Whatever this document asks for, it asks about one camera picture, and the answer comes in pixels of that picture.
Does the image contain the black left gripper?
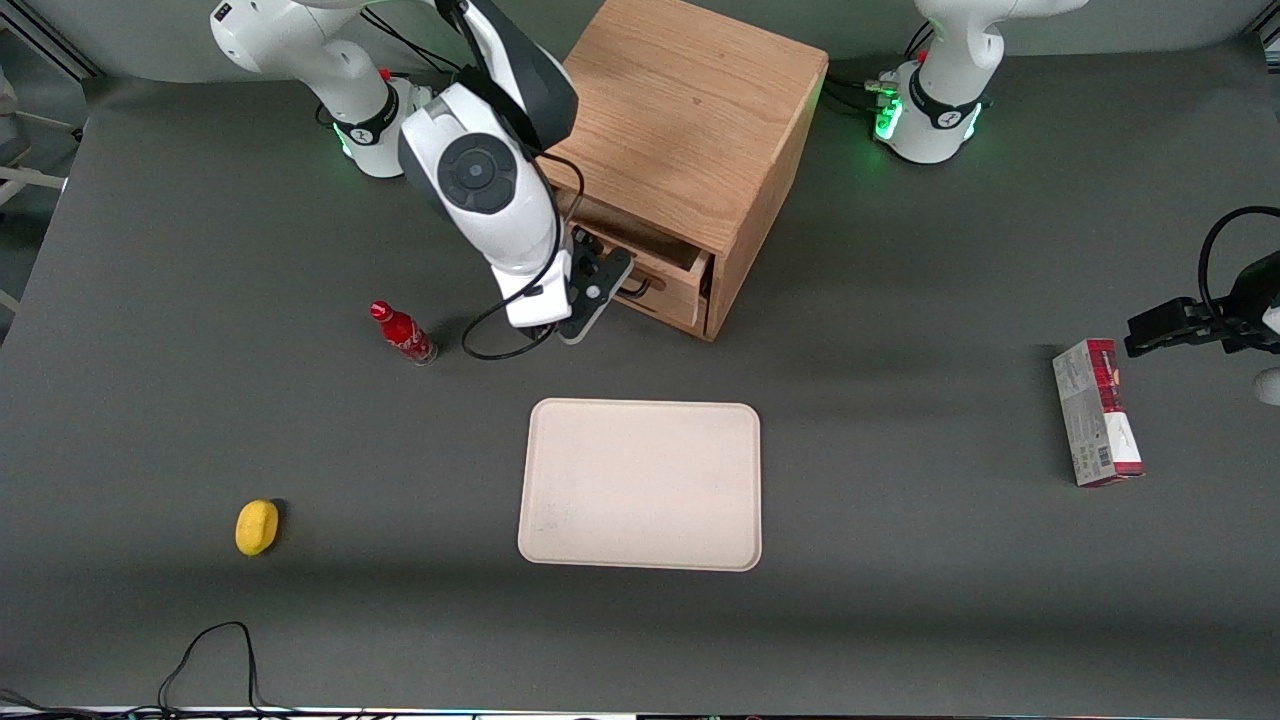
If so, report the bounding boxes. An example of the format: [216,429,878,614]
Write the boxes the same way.
[1124,254,1280,359]

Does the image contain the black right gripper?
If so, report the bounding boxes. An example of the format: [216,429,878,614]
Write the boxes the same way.
[567,227,654,304]

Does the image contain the wooden drawer with keyhole notch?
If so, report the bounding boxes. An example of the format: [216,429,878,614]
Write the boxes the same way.
[556,188,714,332]

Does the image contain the wooden drawer cabinet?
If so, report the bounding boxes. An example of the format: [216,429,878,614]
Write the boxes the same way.
[540,0,830,343]

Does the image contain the grey and red carton box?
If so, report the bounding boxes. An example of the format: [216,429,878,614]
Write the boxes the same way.
[1052,338,1146,488]

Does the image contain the white rectangular tray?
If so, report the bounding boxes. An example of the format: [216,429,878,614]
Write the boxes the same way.
[517,398,763,573]

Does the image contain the red cola bottle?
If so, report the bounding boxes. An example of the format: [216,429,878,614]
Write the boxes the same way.
[369,300,439,367]

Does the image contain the yellow lemon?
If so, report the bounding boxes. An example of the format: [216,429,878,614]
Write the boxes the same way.
[235,499,281,557]

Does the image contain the white metal stand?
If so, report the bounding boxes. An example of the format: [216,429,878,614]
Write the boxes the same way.
[0,68,89,313]

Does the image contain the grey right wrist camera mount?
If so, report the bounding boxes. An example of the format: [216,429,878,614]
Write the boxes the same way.
[556,250,638,347]

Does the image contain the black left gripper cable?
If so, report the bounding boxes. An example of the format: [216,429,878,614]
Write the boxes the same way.
[1197,205,1280,323]

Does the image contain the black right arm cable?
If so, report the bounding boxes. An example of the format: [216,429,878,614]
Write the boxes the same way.
[436,0,587,362]

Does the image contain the black left base cables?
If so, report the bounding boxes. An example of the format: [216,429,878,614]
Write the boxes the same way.
[825,20,937,117]

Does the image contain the black base cables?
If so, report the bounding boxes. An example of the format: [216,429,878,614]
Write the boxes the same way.
[358,8,471,101]
[825,20,937,117]

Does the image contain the black right base cables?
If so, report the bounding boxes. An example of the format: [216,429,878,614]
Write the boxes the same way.
[358,8,471,101]

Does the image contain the thin black floor cable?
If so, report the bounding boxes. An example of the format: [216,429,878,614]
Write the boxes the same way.
[0,621,301,720]

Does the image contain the dark aluminium rail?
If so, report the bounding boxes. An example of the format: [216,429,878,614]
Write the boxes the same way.
[0,0,104,81]

